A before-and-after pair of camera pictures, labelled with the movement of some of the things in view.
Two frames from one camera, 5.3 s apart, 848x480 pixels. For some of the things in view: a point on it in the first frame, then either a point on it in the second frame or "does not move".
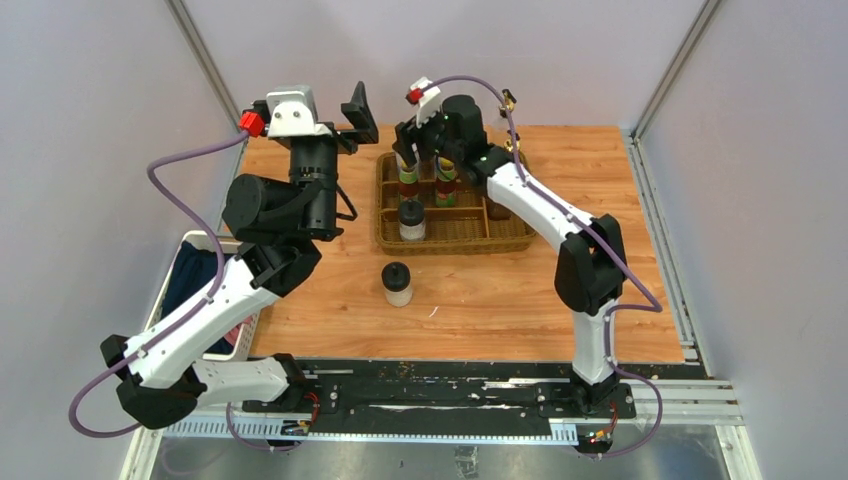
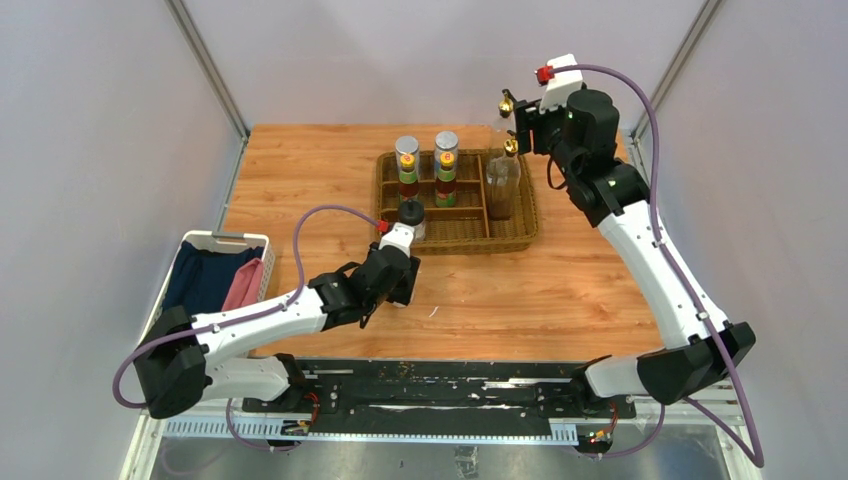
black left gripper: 358,115 to 403,291
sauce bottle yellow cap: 408,179 does not move
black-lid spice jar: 412,220 does not move
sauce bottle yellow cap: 445,189 does not move
